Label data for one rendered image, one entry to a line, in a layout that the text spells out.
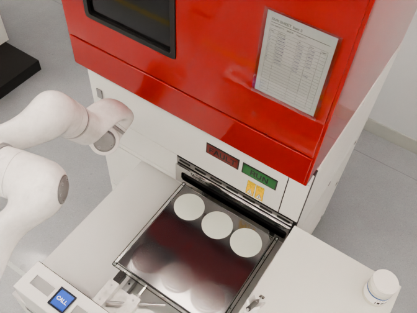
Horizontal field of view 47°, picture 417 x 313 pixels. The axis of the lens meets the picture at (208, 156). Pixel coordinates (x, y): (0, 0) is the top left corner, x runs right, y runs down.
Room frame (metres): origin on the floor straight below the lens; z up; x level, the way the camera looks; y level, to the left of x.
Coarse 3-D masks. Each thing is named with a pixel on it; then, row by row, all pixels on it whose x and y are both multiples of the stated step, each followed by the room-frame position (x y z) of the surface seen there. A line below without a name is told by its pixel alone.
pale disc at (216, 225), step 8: (208, 216) 0.80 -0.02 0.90; (216, 216) 0.80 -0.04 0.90; (224, 216) 0.80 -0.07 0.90; (208, 224) 0.77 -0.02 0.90; (216, 224) 0.77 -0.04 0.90; (224, 224) 0.77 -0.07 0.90; (232, 224) 0.77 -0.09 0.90; (208, 232) 0.74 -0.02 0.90; (216, 232) 0.74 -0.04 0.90; (224, 232) 0.74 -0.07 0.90
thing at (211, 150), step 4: (208, 148) 0.91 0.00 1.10; (212, 148) 0.91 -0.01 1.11; (208, 152) 0.91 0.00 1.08; (212, 152) 0.91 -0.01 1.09; (216, 152) 0.90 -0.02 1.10; (220, 152) 0.89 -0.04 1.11; (216, 156) 0.90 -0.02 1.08; (220, 156) 0.89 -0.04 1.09; (224, 156) 0.89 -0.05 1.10; (228, 156) 0.88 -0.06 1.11; (224, 160) 0.88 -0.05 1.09; (228, 160) 0.88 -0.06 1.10; (232, 160) 0.87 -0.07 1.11; (236, 160) 0.86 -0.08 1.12; (228, 164) 0.88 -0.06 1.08; (232, 164) 0.87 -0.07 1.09; (236, 164) 0.86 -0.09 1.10; (236, 168) 0.86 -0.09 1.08
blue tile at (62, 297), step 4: (60, 292) 0.48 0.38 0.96; (64, 292) 0.48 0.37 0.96; (56, 296) 0.47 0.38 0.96; (60, 296) 0.47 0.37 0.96; (64, 296) 0.47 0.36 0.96; (68, 296) 0.47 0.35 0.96; (52, 300) 0.46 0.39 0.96; (56, 300) 0.46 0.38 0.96; (60, 300) 0.46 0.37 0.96; (64, 300) 0.46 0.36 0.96; (68, 300) 0.46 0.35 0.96; (72, 300) 0.46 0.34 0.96; (52, 304) 0.45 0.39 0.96; (56, 304) 0.45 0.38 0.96; (60, 304) 0.45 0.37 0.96; (64, 304) 0.45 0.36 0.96; (68, 304) 0.45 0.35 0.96; (60, 308) 0.44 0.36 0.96; (64, 308) 0.44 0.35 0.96
